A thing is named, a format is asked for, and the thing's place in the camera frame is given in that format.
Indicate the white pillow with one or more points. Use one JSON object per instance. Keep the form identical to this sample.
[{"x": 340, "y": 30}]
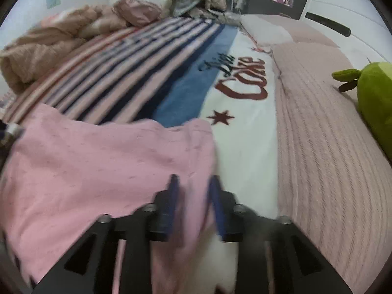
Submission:
[{"x": 262, "y": 30}]

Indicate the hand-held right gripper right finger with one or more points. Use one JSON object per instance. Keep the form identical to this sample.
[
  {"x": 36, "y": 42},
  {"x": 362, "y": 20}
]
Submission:
[{"x": 219, "y": 209}]

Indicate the dark desk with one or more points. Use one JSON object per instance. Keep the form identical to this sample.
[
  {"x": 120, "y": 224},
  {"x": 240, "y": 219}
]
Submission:
[{"x": 269, "y": 6}]

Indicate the shiny pink satin cloth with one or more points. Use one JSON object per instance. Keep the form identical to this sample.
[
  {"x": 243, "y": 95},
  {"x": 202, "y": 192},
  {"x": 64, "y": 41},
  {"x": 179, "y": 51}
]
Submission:
[{"x": 137, "y": 10}]

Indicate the white bed headboard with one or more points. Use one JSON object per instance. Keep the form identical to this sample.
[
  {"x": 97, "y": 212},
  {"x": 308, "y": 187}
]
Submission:
[{"x": 352, "y": 9}]

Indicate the green avocado plush toy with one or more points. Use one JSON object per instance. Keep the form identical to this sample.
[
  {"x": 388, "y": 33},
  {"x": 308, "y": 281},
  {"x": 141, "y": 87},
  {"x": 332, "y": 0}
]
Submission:
[{"x": 376, "y": 98}]

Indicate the pink dotted garment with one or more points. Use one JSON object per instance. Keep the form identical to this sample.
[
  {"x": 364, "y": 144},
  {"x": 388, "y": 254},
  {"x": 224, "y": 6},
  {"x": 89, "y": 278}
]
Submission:
[{"x": 92, "y": 165}]

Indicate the dusty pink pillow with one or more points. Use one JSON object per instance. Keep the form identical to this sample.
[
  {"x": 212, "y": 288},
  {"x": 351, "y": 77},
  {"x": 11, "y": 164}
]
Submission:
[{"x": 306, "y": 32}]

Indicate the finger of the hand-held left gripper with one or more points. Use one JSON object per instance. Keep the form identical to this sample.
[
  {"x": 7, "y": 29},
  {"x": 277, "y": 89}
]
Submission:
[{"x": 12, "y": 131}]

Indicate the striped printed blanket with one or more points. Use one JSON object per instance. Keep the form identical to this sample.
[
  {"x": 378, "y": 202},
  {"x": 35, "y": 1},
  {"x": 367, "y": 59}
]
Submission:
[{"x": 183, "y": 67}]

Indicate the pink knitted pillow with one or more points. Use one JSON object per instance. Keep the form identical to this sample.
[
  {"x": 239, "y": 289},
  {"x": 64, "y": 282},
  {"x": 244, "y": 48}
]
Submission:
[{"x": 321, "y": 144}]

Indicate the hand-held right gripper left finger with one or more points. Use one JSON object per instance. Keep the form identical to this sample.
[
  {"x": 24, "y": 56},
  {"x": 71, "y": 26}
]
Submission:
[{"x": 171, "y": 203}]

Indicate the pink crumpled quilt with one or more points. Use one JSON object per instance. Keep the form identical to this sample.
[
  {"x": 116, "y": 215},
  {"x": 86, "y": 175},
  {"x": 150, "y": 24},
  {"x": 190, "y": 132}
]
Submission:
[{"x": 46, "y": 49}]

